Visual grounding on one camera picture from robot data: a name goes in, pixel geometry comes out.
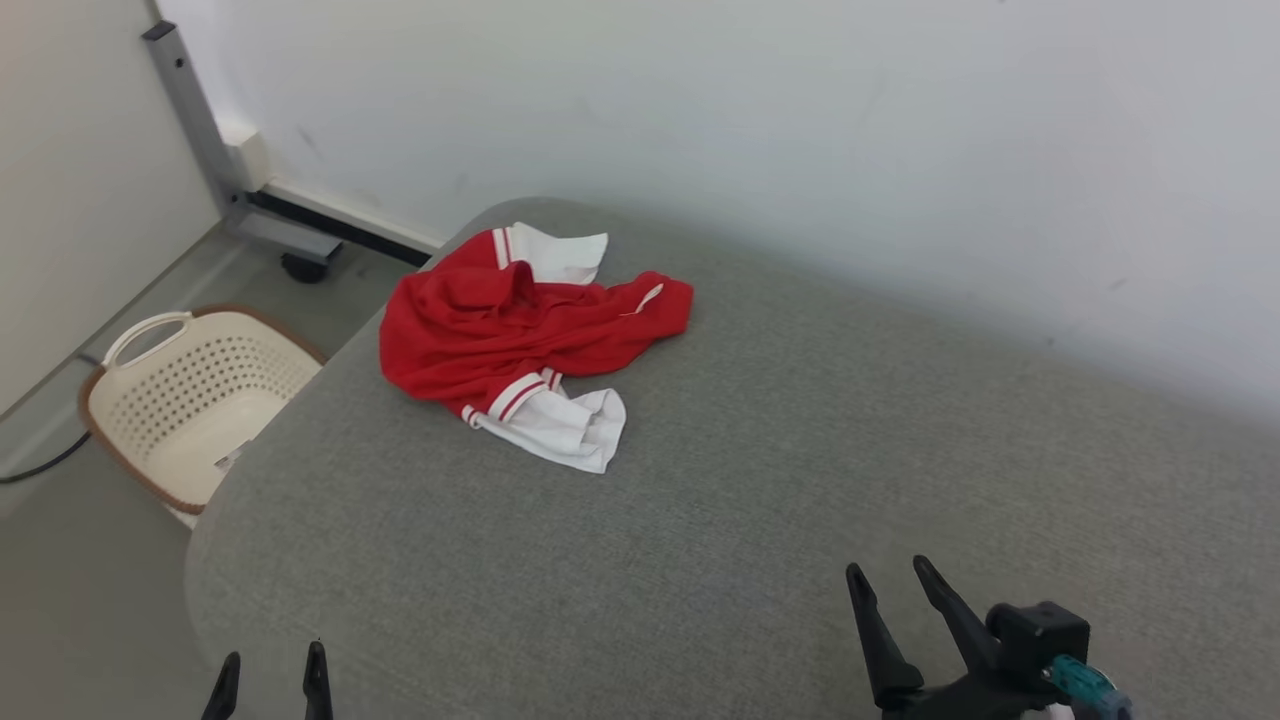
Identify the black caster wheel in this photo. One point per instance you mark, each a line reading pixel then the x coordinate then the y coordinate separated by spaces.
pixel 303 268

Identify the cream perforated laundry basket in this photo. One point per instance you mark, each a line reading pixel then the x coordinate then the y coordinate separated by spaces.
pixel 190 400

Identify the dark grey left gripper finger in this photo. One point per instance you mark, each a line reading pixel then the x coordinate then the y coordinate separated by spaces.
pixel 317 690
pixel 225 695

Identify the red and white jersey shirt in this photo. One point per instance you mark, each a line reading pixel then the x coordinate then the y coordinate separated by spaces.
pixel 480 340

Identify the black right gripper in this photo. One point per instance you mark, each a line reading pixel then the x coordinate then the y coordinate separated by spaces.
pixel 1020 650

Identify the white paper label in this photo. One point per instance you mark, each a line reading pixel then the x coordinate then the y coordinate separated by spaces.
pixel 230 458

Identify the grey metal frame leg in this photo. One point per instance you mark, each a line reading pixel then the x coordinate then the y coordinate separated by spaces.
pixel 190 100

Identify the black baseboard strip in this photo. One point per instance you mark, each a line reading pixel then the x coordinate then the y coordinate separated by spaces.
pixel 340 230

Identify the grey fabric sofa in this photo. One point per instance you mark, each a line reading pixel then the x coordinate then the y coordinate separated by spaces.
pixel 750 500

